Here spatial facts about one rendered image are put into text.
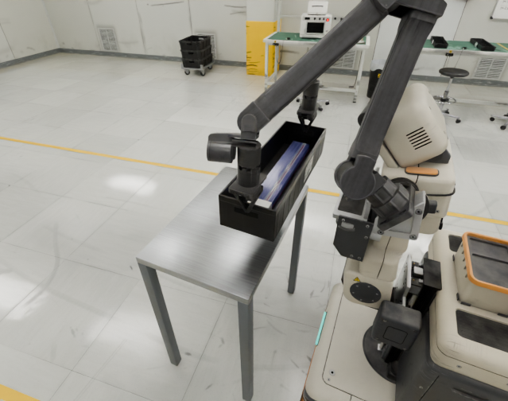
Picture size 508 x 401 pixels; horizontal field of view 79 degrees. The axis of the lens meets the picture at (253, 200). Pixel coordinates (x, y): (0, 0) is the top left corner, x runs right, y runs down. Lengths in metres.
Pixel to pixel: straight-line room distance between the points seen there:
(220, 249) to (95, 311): 1.17
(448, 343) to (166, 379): 1.29
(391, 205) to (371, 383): 0.94
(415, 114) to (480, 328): 0.65
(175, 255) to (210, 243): 0.14
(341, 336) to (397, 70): 1.19
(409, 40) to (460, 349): 0.80
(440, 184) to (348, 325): 0.96
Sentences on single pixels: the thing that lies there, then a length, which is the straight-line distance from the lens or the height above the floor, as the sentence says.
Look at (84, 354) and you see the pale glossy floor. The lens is 2.03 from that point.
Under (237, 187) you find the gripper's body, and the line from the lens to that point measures 0.77.
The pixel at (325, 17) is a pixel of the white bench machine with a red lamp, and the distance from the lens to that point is 5.15.
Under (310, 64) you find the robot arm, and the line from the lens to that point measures 0.72.
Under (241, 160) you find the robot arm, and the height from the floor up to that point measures 1.27.
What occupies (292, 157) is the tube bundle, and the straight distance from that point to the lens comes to 1.19.
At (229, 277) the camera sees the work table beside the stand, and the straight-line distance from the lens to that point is 1.08.
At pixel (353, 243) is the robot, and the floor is 0.95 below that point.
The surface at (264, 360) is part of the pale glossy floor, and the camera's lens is 1.81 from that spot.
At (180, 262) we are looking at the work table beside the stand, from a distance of 1.14.
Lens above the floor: 1.63
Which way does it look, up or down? 37 degrees down
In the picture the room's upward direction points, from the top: straight up
